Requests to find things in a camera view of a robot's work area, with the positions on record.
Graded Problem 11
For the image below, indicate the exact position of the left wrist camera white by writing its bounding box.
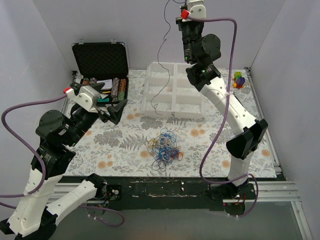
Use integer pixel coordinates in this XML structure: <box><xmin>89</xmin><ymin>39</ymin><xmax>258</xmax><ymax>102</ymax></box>
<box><xmin>72</xmin><ymin>86</ymin><xmax>101</xmax><ymax>113</ymax></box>

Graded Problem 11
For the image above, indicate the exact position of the thin purple wire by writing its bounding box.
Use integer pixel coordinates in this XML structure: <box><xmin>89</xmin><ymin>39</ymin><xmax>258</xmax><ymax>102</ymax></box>
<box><xmin>149</xmin><ymin>0</ymin><xmax>186</xmax><ymax>117</ymax></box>

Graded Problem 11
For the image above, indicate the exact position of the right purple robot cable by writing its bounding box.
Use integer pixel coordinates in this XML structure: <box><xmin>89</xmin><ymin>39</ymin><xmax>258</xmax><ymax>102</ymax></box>
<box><xmin>187</xmin><ymin>16</ymin><xmax>259</xmax><ymax>219</ymax></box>

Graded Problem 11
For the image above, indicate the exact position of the black handheld microphone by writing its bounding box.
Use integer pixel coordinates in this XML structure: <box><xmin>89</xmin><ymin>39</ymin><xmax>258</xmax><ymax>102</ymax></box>
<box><xmin>227</xmin><ymin>92</ymin><xmax>256</xmax><ymax>129</ymax></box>

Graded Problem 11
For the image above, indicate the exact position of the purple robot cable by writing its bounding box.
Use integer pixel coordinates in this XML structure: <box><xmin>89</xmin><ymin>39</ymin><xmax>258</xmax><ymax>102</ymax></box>
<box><xmin>187</xmin><ymin>16</ymin><xmax>259</xmax><ymax>219</ymax></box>
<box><xmin>0</xmin><ymin>93</ymin><xmax>125</xmax><ymax>228</ymax></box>

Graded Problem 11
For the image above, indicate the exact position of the white plastic compartment tray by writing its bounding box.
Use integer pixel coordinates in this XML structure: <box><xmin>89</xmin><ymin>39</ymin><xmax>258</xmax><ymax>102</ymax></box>
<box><xmin>140</xmin><ymin>61</ymin><xmax>206</xmax><ymax>119</ymax></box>

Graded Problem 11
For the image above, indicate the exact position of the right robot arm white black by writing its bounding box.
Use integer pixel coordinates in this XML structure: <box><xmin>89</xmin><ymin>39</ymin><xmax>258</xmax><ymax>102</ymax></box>
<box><xmin>175</xmin><ymin>17</ymin><xmax>268</xmax><ymax>199</ymax></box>

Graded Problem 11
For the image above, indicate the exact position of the tangled coloured wire pile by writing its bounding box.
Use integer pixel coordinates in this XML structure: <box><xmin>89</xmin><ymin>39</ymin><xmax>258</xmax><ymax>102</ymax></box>
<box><xmin>146</xmin><ymin>127</ymin><xmax>185</xmax><ymax>172</ymax></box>

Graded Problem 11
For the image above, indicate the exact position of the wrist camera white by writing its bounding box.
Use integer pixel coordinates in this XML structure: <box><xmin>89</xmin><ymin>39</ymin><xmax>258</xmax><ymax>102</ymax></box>
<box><xmin>180</xmin><ymin>0</ymin><xmax>207</xmax><ymax>20</ymax></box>
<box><xmin>72</xmin><ymin>86</ymin><xmax>101</xmax><ymax>113</ymax></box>

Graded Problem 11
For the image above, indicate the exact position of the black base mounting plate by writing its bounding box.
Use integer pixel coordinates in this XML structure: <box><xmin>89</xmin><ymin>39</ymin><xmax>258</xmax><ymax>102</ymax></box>
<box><xmin>89</xmin><ymin>177</ymin><xmax>256</xmax><ymax>211</ymax></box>

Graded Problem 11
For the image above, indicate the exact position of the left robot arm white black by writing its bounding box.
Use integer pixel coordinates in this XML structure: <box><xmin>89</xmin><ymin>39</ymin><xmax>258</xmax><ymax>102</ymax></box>
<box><xmin>0</xmin><ymin>82</ymin><xmax>127</xmax><ymax>240</ymax></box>

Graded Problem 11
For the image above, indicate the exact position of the colourful toy block figure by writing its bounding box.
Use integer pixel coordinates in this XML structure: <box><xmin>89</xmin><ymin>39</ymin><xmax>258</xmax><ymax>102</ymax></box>
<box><xmin>232</xmin><ymin>71</ymin><xmax>246</xmax><ymax>89</ymax></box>

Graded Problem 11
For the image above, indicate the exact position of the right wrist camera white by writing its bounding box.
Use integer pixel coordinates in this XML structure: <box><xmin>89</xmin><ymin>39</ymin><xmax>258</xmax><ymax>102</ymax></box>
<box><xmin>180</xmin><ymin>0</ymin><xmax>207</xmax><ymax>20</ymax></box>

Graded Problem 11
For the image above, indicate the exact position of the black poker chip case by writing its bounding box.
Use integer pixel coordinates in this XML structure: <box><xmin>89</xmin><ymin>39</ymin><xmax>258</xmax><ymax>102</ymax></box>
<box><xmin>72</xmin><ymin>42</ymin><xmax>129</xmax><ymax>107</ymax></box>

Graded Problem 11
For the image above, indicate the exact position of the playing card deck box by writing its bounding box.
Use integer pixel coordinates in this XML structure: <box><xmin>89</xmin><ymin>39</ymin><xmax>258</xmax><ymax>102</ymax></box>
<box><xmin>97</xmin><ymin>79</ymin><xmax>113</xmax><ymax>90</ymax></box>

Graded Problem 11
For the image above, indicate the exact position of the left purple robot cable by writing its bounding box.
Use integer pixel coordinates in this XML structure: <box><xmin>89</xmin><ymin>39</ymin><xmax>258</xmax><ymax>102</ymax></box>
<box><xmin>0</xmin><ymin>93</ymin><xmax>125</xmax><ymax>228</ymax></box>

